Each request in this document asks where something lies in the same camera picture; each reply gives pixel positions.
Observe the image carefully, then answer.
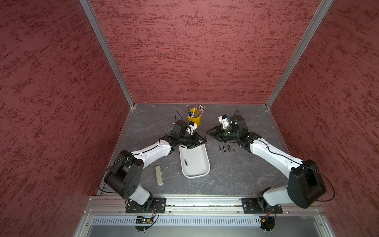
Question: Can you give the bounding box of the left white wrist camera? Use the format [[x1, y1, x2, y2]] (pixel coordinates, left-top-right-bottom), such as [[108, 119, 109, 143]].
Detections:
[[187, 121, 197, 135]]

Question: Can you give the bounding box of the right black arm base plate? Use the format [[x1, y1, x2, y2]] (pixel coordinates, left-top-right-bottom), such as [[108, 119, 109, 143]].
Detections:
[[241, 197, 283, 214]]

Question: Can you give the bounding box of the white oval storage tray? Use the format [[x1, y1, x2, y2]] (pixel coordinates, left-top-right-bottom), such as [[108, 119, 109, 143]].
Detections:
[[179, 144, 211, 179]]

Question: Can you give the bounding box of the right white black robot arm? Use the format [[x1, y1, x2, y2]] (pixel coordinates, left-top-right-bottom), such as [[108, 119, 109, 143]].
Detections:
[[206, 125, 326, 212]]

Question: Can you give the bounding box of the yellow pencil cup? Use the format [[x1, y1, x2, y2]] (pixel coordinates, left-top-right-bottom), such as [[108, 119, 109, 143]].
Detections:
[[188, 115, 202, 126]]

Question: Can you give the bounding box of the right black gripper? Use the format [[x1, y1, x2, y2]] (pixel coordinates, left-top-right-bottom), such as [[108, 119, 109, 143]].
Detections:
[[206, 124, 239, 142]]

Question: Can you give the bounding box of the aluminium front rail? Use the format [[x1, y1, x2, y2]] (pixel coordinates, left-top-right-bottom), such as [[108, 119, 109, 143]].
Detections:
[[84, 195, 326, 216]]

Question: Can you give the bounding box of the aluminium corner post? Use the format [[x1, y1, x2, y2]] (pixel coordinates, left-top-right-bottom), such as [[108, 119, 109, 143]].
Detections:
[[80, 0, 135, 110], [266, 0, 334, 110]]

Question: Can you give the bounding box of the coloured pencils bundle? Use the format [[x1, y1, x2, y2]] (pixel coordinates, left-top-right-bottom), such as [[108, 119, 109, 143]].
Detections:
[[187, 105, 206, 118]]

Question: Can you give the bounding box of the left controller board with wires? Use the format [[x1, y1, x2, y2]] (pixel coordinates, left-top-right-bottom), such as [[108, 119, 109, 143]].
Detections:
[[134, 216, 159, 232]]

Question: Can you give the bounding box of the right aluminium corner post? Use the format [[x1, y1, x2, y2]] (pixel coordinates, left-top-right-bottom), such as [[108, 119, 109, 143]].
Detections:
[[266, 0, 334, 110]]

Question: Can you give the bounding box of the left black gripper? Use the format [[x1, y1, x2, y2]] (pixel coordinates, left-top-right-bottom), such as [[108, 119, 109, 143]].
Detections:
[[179, 132, 207, 148]]

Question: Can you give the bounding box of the beige oblong case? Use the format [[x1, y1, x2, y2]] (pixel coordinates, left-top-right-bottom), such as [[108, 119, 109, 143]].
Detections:
[[155, 166, 163, 186]]

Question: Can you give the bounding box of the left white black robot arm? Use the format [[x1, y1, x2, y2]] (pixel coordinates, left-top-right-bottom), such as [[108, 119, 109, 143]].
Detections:
[[104, 132, 207, 206]]

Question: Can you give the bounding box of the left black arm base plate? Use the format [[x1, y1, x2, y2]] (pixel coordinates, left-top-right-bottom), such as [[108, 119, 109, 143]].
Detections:
[[125, 197, 166, 214]]

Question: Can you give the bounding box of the left aluminium corner post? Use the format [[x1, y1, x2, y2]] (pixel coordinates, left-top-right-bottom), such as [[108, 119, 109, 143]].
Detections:
[[80, 0, 135, 110]]

